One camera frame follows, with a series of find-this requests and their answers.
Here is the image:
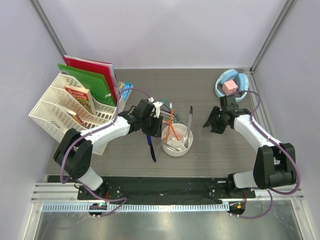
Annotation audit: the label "white round divided container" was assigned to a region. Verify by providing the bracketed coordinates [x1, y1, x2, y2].
[161, 123, 194, 157]

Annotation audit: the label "red folder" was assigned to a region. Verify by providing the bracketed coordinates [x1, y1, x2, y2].
[63, 55, 119, 96]

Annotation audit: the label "blue card box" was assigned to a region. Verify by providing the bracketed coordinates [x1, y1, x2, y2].
[118, 82, 133, 102]

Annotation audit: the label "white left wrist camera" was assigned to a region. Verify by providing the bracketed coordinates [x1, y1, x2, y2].
[147, 97, 163, 118]

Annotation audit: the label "teal spoon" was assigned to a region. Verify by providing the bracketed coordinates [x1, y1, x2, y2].
[160, 98, 172, 113]

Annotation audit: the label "orange chopstick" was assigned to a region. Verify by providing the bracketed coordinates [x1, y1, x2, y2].
[165, 109, 174, 143]

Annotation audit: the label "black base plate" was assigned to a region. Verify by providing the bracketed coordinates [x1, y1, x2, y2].
[76, 176, 257, 205]

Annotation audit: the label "blue metallic knife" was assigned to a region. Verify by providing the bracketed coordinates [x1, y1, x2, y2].
[146, 135, 157, 163]

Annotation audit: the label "green folder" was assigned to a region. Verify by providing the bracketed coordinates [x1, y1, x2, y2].
[57, 63, 117, 107]

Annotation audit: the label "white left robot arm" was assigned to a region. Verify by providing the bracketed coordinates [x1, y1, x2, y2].
[53, 98, 163, 200]

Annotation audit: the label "white slotted cable duct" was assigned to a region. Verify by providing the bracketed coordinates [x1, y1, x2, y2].
[42, 202, 230, 213]

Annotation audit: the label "pink cube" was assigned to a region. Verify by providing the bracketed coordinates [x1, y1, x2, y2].
[222, 80, 238, 95]

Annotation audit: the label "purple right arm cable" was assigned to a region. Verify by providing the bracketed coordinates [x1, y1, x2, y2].
[234, 90, 302, 220]

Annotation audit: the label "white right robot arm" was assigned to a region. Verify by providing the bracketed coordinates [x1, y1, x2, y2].
[203, 95, 298, 198]

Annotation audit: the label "white plastic file organizer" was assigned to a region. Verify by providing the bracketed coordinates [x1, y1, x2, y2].
[29, 72, 116, 142]

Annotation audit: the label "light blue headphones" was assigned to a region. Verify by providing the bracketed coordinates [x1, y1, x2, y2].
[214, 69, 249, 103]

